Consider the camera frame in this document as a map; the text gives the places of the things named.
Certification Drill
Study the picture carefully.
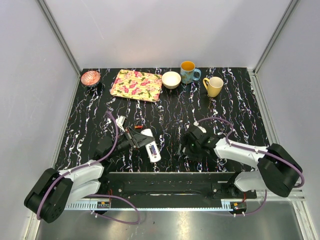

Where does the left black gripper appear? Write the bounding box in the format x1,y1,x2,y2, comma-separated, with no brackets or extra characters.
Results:
107,126,155,159

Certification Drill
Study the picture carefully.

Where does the blue AAA battery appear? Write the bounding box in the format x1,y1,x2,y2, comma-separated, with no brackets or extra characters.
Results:
149,145,157,156

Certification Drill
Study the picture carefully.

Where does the white remote control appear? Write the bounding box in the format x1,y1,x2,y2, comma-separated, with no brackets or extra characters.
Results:
140,128,161,163

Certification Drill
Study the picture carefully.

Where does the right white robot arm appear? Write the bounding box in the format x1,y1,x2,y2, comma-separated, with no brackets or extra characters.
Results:
179,125,303,198

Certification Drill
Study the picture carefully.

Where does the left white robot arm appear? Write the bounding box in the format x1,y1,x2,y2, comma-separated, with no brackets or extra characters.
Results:
23,127,160,223

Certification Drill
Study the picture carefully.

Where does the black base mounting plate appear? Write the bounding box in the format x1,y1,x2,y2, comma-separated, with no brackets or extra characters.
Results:
77,172,257,211

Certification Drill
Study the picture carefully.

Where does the floral rectangular tray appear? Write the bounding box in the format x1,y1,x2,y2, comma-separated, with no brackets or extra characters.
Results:
110,69,162,102

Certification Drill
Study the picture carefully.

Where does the cream ceramic bowl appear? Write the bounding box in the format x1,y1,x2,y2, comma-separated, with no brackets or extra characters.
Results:
161,71,181,90

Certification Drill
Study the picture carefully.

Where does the yellow mug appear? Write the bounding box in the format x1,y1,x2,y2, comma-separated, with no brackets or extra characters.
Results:
202,76,224,98

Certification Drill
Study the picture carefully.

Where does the red patterned small bowl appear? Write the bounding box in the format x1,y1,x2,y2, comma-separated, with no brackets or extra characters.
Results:
80,70,101,87

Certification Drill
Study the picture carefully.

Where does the blue butterfly mug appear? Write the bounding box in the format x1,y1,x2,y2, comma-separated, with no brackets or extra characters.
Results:
180,60,202,84

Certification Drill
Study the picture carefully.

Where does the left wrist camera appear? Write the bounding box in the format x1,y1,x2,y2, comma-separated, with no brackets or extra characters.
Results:
116,115,126,132

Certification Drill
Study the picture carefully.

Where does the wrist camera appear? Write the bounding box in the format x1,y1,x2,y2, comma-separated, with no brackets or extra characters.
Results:
116,115,126,132
193,121,207,134

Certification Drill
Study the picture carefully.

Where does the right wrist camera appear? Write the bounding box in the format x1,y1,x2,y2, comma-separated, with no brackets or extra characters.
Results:
193,121,207,134

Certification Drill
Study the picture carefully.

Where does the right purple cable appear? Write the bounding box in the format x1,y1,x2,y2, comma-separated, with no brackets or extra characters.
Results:
196,117,305,217

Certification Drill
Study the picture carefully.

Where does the left aluminium frame post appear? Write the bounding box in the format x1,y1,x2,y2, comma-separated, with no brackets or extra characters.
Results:
35,0,82,76

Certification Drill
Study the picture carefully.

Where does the aluminium frame post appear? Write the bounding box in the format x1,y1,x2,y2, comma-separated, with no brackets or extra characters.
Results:
252,0,300,76
35,0,82,76

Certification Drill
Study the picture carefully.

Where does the right aluminium frame post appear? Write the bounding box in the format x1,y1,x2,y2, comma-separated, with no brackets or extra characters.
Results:
252,0,300,76

